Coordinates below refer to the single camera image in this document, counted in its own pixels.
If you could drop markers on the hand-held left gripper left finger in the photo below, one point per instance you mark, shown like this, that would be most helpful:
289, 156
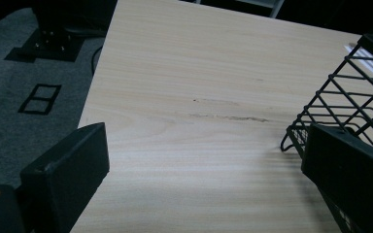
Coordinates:
68, 168

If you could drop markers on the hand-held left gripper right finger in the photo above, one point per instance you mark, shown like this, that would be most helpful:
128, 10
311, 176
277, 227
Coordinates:
353, 168

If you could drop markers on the black stand base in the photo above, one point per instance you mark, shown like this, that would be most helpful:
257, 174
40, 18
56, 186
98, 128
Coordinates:
51, 48

